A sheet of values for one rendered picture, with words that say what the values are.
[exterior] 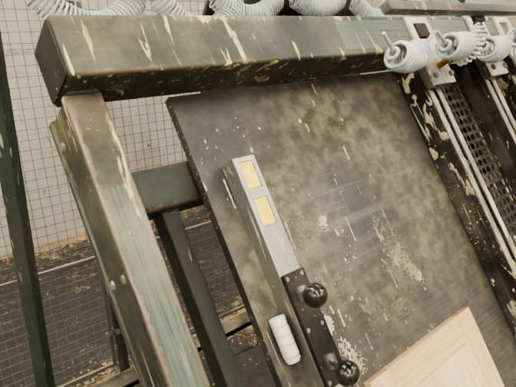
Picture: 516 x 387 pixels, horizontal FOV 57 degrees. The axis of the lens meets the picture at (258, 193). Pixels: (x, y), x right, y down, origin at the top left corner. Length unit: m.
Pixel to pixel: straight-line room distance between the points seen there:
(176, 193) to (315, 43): 0.43
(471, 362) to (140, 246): 0.79
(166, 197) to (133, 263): 0.18
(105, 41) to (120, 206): 0.25
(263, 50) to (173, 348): 0.55
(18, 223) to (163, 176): 0.64
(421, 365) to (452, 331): 0.14
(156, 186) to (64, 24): 0.29
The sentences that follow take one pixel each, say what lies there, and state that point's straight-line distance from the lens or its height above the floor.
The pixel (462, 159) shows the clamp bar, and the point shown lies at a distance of 1.30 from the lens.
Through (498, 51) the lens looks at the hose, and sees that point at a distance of 1.40.
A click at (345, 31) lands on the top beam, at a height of 1.93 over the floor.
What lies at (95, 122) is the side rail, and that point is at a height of 1.81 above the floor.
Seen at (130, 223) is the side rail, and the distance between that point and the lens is 0.71.
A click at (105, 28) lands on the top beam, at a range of 0.78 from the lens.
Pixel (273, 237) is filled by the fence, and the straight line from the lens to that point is 0.83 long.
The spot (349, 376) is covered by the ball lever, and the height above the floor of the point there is 1.45.
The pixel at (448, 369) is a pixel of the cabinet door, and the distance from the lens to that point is 1.14.
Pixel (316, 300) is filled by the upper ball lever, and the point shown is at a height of 1.55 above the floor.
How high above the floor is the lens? 1.90
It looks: 17 degrees down
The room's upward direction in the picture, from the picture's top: 3 degrees counter-clockwise
